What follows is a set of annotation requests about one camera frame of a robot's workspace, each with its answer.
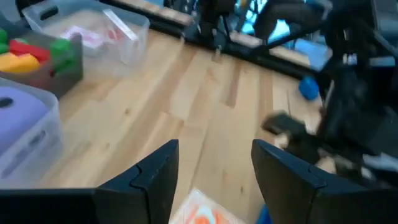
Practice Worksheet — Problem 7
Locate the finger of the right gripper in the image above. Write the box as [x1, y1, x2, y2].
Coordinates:
[262, 113, 308, 137]

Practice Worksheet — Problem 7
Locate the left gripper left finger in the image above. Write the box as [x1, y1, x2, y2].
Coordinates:
[0, 139, 180, 224]

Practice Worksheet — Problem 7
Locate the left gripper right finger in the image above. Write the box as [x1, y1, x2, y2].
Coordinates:
[251, 139, 398, 224]

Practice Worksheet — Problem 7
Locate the small blue ball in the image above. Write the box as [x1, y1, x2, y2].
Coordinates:
[298, 76, 320, 101]

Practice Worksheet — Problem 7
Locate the blue toy brick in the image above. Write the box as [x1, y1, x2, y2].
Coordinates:
[256, 204, 274, 224]

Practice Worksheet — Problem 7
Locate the purple foam die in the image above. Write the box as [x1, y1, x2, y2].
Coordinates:
[0, 86, 51, 155]

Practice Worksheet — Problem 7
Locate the yellow toy brick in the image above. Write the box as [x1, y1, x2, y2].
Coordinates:
[0, 52, 42, 75]

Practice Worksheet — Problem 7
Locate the red toy brick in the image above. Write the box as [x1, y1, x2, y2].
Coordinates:
[9, 38, 52, 62]

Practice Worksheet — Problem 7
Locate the pink playing card deck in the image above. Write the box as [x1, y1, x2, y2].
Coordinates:
[60, 25, 109, 48]

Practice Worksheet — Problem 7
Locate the long green toy brick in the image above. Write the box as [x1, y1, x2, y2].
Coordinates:
[0, 28, 9, 55]

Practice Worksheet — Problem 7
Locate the clear plastic bin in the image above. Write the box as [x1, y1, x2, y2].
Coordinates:
[22, 0, 151, 78]
[0, 77, 64, 189]

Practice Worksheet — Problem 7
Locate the grey plastic bin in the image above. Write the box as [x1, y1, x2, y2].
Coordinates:
[0, 27, 85, 99]

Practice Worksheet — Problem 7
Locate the black aluminium table frame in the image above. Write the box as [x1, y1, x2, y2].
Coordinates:
[99, 0, 327, 82]

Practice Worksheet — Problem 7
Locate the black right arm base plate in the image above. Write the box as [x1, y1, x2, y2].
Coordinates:
[182, 17, 268, 55]

